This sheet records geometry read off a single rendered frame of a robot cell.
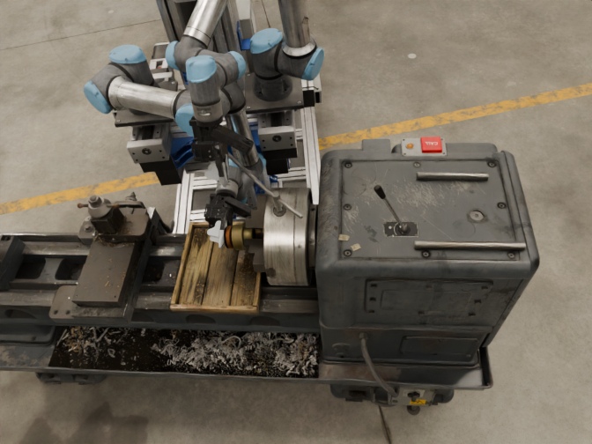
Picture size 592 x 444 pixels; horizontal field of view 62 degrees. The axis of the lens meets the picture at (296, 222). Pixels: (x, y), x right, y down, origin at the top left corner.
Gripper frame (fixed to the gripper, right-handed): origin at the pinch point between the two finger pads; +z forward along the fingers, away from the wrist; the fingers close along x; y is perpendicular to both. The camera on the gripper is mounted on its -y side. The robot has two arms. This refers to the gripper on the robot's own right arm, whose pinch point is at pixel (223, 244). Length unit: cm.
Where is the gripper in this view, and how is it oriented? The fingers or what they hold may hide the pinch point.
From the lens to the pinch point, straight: 160.6
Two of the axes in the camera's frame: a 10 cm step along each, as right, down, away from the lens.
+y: -9.9, -0.1, 1.1
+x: -0.8, -5.8, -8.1
